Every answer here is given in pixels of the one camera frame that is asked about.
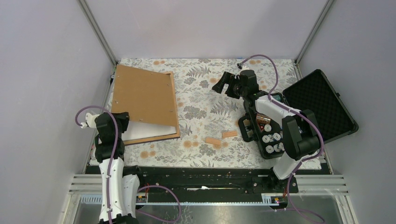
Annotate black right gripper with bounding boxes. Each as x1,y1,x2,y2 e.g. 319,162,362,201
212,72,247,100

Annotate landscape photo print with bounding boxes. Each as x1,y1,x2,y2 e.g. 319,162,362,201
122,121,177,140

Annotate brown backing board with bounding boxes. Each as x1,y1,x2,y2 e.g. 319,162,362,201
111,64,178,126

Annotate wooden picture frame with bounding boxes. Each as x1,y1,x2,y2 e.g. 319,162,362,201
124,72,180,145

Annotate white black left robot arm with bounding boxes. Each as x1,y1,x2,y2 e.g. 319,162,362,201
86,112,145,224

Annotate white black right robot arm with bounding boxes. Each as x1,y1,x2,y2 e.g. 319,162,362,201
212,70,324,192

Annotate small wooden block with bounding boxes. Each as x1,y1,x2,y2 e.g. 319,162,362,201
205,137,221,146
222,130,238,139

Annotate floral table cloth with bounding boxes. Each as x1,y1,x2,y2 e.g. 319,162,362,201
90,58,322,170

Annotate black poker chip case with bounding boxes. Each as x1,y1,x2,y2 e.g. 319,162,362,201
238,70,359,159

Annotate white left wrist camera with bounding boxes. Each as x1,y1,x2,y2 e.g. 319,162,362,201
79,112,100,129

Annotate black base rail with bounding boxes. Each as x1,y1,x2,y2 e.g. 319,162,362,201
123,166,298,203

